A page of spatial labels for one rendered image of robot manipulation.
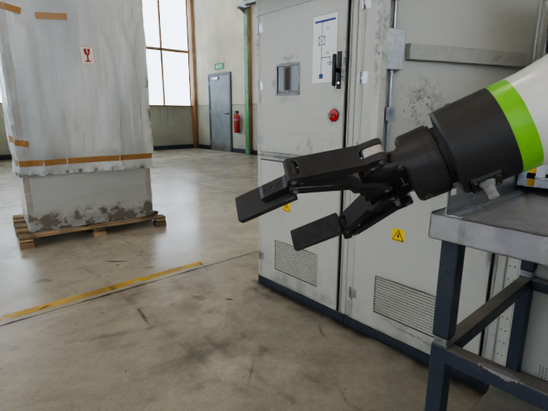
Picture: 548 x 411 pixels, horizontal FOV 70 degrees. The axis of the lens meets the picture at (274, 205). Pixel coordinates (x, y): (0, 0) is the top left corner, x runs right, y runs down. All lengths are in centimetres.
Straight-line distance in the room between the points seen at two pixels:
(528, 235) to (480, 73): 65
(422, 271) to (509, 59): 84
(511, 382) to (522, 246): 30
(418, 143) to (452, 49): 87
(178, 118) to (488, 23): 1155
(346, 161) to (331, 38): 161
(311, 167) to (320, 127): 160
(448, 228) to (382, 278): 101
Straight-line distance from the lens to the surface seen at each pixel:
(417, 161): 41
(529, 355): 174
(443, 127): 41
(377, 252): 186
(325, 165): 38
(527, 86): 43
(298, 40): 212
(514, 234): 87
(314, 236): 53
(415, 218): 172
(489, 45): 142
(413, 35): 121
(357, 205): 50
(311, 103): 203
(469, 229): 90
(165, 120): 1239
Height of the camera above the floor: 106
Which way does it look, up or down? 13 degrees down
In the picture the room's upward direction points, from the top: straight up
